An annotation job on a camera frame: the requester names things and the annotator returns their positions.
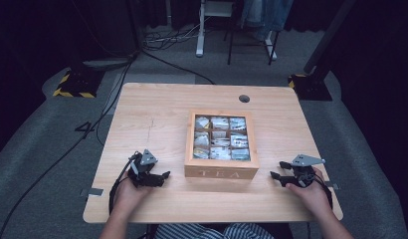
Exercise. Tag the white desk leg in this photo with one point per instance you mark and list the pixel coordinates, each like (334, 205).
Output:
(271, 48)
(200, 36)

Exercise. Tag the person's left hand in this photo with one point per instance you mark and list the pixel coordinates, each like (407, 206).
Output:
(127, 199)

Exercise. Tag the grey tape strip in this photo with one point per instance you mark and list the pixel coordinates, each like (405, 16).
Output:
(331, 186)
(94, 191)

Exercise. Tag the person's striped clothing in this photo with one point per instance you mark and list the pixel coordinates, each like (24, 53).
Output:
(192, 231)

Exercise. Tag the wooden tea box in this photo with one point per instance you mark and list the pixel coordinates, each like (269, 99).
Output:
(222, 172)

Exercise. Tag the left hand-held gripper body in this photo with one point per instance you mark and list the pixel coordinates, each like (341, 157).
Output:
(140, 172)

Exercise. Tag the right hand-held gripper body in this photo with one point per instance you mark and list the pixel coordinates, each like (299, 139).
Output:
(303, 171)

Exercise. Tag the yellow-black striped stand base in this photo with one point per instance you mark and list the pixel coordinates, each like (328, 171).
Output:
(311, 88)
(76, 84)

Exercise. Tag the black metal stool frame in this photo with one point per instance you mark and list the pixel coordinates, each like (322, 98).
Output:
(230, 46)

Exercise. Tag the grey flat stand foot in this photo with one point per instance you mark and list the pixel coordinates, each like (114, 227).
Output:
(107, 63)

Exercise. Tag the black slanted stand pole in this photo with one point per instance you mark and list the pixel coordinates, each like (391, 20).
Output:
(328, 36)

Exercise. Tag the person's right hand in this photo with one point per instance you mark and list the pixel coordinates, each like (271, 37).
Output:
(313, 199)

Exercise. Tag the group of tea bag packets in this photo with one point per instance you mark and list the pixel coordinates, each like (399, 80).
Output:
(221, 137)

